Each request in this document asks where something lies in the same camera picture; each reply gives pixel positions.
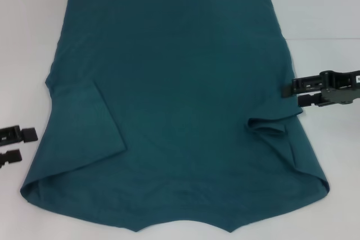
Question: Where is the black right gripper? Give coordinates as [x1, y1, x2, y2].
[282, 69, 360, 108]

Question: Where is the teal blue shirt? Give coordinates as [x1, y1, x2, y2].
[19, 0, 330, 226]

